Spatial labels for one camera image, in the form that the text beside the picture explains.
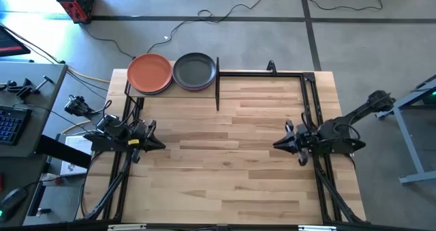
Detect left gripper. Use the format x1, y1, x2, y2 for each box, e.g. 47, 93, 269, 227
127, 119, 167, 164

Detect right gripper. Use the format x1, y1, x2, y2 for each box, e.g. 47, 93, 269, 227
272, 120, 316, 168

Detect orange plate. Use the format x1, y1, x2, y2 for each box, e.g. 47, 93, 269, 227
127, 52, 173, 94

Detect dark grey plate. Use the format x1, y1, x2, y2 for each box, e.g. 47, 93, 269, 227
172, 52, 217, 89

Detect wooden shelf with black legs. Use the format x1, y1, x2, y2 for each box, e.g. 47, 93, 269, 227
123, 56, 221, 111

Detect white booklet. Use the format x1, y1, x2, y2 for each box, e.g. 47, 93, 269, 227
59, 134, 93, 176

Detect black diagonal beam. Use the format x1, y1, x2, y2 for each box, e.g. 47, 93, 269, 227
35, 134, 93, 170

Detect white power strip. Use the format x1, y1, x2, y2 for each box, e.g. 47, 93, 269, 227
40, 172, 65, 187

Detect grey side desk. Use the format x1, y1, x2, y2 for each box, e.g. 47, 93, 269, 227
0, 61, 69, 231

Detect backlit keyboard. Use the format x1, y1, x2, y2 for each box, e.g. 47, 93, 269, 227
0, 104, 33, 147

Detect black computer mouse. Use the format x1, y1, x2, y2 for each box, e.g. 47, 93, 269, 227
0, 187, 28, 222

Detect small black clamp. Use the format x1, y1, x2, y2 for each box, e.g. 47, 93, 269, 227
0, 80, 17, 92

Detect red and black machine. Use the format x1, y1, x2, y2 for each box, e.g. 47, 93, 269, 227
53, 0, 97, 24

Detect computer monitor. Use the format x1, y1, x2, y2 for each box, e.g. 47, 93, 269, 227
0, 25, 31, 58

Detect black aluminium frame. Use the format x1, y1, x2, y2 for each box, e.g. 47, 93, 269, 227
81, 59, 367, 225

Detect silver bracket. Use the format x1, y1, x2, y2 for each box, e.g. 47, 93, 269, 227
108, 224, 147, 231
298, 225, 337, 231

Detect yellow cable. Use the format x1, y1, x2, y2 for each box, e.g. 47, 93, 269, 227
67, 66, 110, 84

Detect black power cable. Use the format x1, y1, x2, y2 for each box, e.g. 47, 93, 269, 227
81, 22, 136, 60

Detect grey metal table frame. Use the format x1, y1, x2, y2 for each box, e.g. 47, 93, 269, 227
374, 74, 436, 185

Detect black clamp with handle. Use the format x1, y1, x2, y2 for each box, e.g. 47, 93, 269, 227
16, 75, 55, 101

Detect long black floor cable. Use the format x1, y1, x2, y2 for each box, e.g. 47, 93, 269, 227
144, 0, 384, 61

